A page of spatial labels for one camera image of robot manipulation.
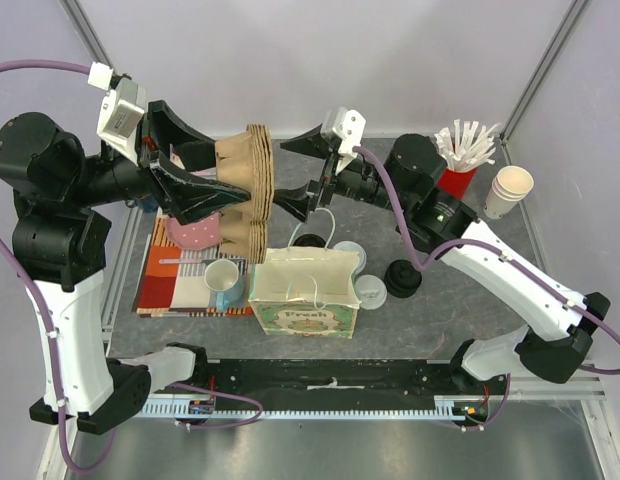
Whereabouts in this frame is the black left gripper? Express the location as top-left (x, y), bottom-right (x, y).
top-left (66, 99), bottom-right (251, 224)

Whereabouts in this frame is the brown pulp carrier stack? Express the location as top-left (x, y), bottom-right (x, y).
top-left (215, 124), bottom-right (274, 264)

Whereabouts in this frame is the black plastic cup lid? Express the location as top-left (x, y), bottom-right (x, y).
top-left (292, 233), bottom-right (326, 248)

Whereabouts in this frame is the white plastic cup lid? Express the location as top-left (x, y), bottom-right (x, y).
top-left (332, 241), bottom-right (367, 265)

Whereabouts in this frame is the green patterned paper bag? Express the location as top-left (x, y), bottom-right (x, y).
top-left (248, 232), bottom-right (361, 339)

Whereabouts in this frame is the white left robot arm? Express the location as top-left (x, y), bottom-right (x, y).
top-left (0, 101), bottom-right (251, 435)

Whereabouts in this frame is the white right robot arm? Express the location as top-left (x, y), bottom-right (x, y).
top-left (137, 102), bottom-right (609, 394)

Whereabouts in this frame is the dark blue ceramic mug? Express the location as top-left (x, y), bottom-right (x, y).
top-left (125, 196), bottom-right (158, 213)

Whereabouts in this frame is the pink dotted plate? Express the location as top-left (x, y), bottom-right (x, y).
top-left (165, 213), bottom-right (221, 251)

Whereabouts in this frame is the light blue ceramic mug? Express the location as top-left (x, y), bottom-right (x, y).
top-left (204, 259), bottom-right (245, 313)

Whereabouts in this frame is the colourful patterned placemat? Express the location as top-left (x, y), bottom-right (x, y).
top-left (132, 214), bottom-right (224, 317)

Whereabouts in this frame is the white lid stack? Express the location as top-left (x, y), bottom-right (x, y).
top-left (354, 274), bottom-right (388, 310)

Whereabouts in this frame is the black plastic lid stack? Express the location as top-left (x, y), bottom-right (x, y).
top-left (383, 259), bottom-right (422, 299)

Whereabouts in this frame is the red ribbed paper cup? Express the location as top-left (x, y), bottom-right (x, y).
top-left (438, 169), bottom-right (477, 201)

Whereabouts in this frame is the white wrapped straws bundle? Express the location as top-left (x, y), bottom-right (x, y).
top-left (434, 119), bottom-right (500, 173)

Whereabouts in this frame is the white paper cup stack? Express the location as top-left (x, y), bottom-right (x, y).
top-left (483, 165), bottom-right (534, 219)

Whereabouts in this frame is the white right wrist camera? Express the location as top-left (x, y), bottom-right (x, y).
top-left (320, 107), bottom-right (366, 175)

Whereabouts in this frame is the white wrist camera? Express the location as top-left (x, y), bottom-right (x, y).
top-left (320, 107), bottom-right (366, 175)
top-left (88, 62), bottom-right (148, 165)

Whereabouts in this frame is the pink handled knife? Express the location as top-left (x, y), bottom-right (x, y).
top-left (158, 258), bottom-right (246, 265)

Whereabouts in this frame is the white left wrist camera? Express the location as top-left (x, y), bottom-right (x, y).
top-left (88, 62), bottom-right (148, 165)

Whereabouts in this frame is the aluminium frame post left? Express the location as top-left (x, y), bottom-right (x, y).
top-left (59, 0), bottom-right (114, 67)

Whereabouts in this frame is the aluminium frame post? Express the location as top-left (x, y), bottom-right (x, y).
top-left (500, 0), bottom-right (591, 147)
top-left (59, 0), bottom-right (114, 67)

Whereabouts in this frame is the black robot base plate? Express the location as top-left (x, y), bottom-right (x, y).
top-left (188, 359), bottom-right (506, 407)

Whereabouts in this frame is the white slotted cable duct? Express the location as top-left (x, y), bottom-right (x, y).
top-left (137, 395), bottom-right (465, 421)

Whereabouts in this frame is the aluminium frame post right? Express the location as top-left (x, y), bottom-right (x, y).
top-left (500, 0), bottom-right (591, 147)

